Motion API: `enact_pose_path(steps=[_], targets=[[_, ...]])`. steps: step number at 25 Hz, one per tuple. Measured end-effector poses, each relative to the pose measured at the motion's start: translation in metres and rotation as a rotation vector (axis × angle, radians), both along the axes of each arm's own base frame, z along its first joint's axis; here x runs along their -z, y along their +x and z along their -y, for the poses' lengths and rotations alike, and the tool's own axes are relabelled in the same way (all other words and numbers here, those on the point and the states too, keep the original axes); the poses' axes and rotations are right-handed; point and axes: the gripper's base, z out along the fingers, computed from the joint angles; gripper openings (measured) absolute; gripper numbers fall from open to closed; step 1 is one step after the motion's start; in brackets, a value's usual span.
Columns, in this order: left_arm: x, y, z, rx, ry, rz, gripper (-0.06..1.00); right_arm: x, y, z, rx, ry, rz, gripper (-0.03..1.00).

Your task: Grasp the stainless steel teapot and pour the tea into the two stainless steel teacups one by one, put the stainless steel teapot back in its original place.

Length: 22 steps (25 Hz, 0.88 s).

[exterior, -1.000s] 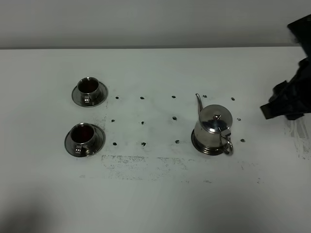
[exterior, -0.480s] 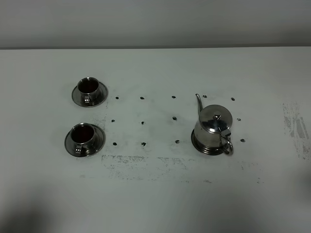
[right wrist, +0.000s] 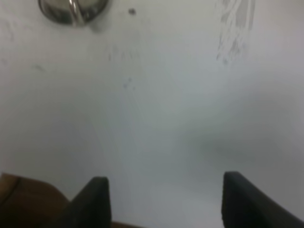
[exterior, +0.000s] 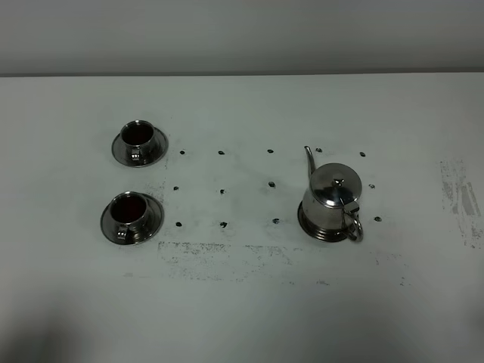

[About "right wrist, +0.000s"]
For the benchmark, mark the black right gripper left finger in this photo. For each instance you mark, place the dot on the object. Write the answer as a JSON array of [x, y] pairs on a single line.
[[91, 208]]

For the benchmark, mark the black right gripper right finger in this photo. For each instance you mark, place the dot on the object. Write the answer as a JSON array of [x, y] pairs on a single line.
[[245, 206]]

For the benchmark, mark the stainless steel teapot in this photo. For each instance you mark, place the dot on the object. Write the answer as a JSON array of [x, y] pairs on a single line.
[[72, 12]]

